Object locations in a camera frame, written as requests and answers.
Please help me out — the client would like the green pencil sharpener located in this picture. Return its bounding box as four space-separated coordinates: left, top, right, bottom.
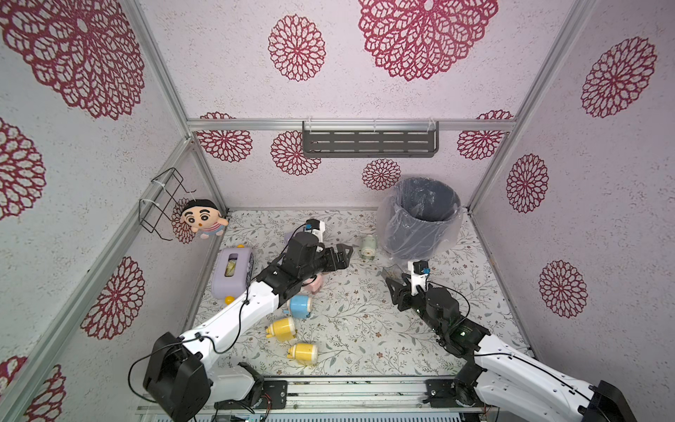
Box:
360 234 377 260

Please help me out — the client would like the clear sharpener shavings tray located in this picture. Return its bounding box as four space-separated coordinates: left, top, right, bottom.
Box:
381 265 404 284

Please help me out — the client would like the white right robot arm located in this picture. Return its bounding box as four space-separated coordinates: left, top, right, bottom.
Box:
385 275 636 421

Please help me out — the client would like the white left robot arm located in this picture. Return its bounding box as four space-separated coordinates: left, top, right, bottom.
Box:
138 232 353 421

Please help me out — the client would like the purple pencil case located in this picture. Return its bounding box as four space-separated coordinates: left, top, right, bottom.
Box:
284 230 295 244

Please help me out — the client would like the blue pencil sharpener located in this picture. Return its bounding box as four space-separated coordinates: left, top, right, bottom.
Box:
288 295 313 319

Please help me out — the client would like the yellow pencil sharpener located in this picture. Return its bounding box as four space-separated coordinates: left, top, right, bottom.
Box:
287 343 318 365
265 316 297 342

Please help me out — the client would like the clear plastic bin liner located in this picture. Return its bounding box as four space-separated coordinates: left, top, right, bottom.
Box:
374 175 465 268

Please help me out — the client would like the grey trash bin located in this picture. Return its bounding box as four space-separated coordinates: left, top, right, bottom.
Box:
383 176 462 268

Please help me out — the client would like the purple tissue box holder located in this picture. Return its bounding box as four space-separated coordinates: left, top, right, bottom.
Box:
211 245 254 301

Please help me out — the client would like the Shin-chan plush doll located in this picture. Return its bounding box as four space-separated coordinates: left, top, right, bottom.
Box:
179 199 229 239

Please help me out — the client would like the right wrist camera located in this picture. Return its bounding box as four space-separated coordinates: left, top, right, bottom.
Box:
412 260 431 277

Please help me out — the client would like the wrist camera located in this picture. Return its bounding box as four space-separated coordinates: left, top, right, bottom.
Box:
412 260 431 277
303 218 325 242

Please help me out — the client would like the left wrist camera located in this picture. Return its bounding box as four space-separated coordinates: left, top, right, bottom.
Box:
303 218 325 242

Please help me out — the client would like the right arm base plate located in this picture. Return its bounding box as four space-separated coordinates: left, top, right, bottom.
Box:
422 378 483 408

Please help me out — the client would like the grey wall shelf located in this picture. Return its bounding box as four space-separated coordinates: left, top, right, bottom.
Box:
301 121 439 158

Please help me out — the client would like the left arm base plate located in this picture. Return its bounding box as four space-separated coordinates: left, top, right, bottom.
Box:
214 380 288 411

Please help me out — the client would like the black wire wall basket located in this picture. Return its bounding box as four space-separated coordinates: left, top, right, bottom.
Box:
136 167 195 242

